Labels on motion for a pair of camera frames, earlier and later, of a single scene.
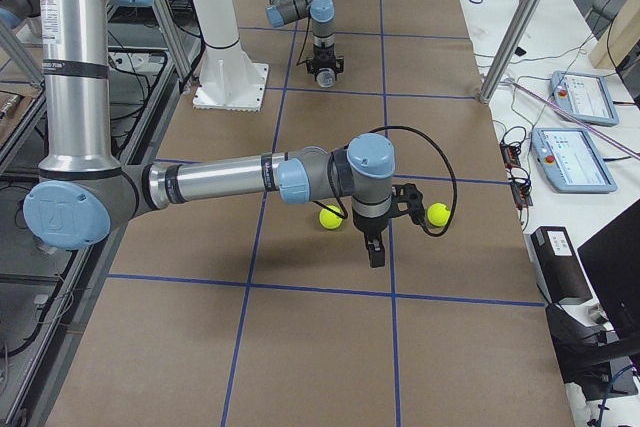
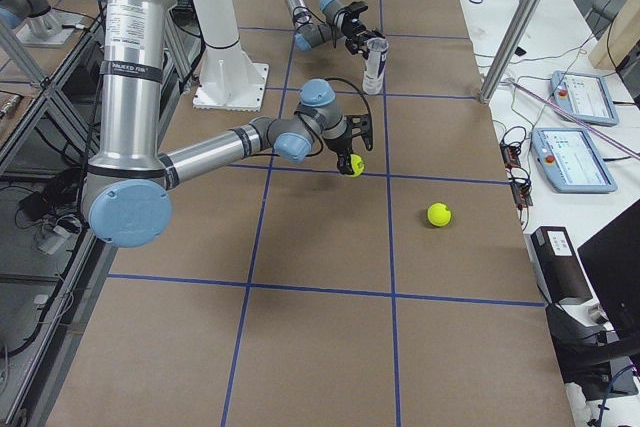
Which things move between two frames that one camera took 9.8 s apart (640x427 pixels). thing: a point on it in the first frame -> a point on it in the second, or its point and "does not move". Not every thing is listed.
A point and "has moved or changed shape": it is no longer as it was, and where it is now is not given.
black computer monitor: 611,259 does not move
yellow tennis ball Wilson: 437,214 does not move
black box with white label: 561,265 does not move
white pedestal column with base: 229,79 does not move
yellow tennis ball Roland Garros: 329,219 has moved or changed shape
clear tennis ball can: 326,77 -> 375,63
